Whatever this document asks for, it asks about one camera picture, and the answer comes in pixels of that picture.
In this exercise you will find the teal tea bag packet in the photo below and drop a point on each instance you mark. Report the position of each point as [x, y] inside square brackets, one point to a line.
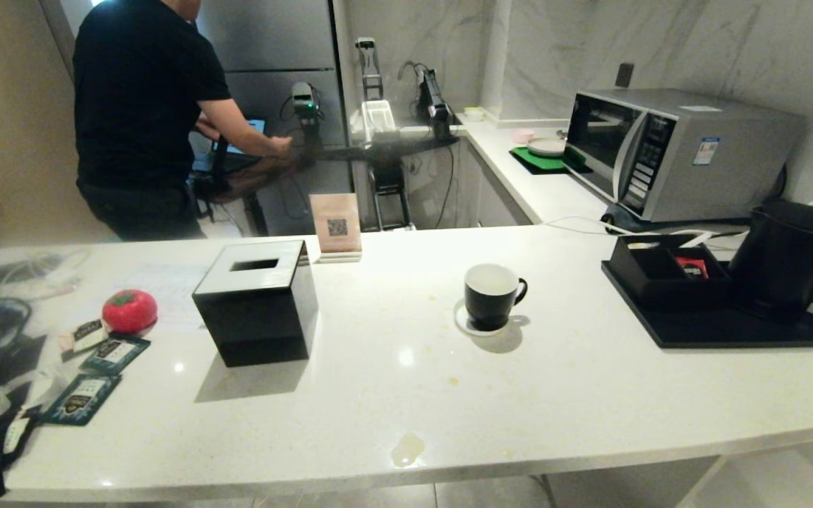
[82, 399]
[116, 353]

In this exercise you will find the pale tea bag packet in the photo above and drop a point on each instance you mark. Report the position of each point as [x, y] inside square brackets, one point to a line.
[87, 335]

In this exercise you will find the black cup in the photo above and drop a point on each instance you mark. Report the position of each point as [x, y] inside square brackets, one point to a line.
[488, 307]

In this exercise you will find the black kettle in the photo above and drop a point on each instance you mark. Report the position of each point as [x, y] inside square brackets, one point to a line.
[780, 261]

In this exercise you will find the red tomato-shaped object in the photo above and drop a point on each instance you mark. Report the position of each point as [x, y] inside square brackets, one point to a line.
[129, 310]

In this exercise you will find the black tissue box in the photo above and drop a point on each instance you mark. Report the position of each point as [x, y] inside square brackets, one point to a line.
[258, 317]

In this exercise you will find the person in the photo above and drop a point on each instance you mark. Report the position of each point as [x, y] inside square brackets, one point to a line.
[138, 106]

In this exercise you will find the laptop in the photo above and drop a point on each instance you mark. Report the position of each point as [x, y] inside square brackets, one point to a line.
[241, 144]

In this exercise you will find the pink code sign stand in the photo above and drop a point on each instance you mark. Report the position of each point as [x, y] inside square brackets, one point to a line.
[336, 226]

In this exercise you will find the grey refrigerator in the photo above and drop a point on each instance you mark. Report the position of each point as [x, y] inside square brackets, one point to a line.
[272, 42]

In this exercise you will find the white coaster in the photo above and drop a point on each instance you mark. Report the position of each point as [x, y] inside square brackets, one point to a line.
[460, 319]

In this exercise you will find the dark shelf table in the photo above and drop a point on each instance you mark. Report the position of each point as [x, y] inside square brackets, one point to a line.
[392, 148]

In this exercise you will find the small white bowl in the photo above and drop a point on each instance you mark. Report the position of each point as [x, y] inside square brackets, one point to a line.
[474, 113]

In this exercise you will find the green mat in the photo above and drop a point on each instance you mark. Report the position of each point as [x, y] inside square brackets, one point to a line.
[537, 164]

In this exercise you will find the pink bowl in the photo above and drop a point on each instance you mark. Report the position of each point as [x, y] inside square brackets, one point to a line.
[523, 135]

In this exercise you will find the white plate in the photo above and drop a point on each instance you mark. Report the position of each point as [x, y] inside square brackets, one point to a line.
[546, 146]

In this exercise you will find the black organizer box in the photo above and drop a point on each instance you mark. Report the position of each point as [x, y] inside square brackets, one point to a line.
[643, 282]

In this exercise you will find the red packet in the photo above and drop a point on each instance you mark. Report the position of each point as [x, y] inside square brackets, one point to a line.
[691, 267]

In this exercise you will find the black tray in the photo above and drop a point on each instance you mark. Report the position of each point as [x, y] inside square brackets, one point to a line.
[731, 331]

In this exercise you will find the silver microwave oven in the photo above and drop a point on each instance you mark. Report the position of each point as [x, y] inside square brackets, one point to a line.
[724, 155]

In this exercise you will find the dark wall socket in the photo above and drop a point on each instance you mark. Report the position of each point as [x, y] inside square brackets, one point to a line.
[624, 75]

